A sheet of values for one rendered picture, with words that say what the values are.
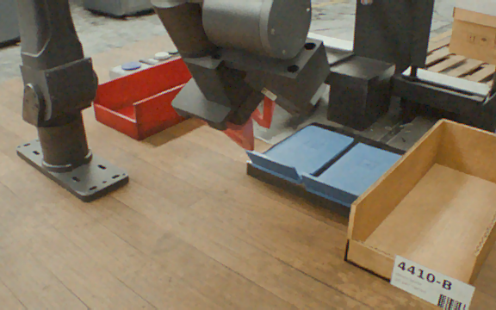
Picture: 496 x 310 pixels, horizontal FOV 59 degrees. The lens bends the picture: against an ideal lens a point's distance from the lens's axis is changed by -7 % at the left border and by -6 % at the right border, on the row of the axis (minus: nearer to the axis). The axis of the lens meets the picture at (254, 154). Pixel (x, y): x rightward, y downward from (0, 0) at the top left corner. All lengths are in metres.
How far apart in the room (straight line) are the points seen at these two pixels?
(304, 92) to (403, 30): 0.61
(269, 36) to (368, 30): 0.68
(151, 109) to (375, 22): 0.49
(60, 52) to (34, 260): 0.23
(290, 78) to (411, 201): 0.28
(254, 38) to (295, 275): 0.24
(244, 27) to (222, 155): 0.35
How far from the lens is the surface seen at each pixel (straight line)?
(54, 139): 0.62
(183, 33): 0.38
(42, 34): 0.56
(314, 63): 0.36
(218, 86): 0.39
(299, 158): 0.59
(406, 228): 0.53
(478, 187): 0.63
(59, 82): 0.57
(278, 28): 0.32
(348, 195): 0.50
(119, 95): 0.81
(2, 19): 5.18
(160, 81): 0.86
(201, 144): 0.68
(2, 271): 0.52
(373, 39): 0.98
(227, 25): 0.33
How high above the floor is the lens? 1.21
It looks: 29 degrees down
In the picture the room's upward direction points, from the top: straight up
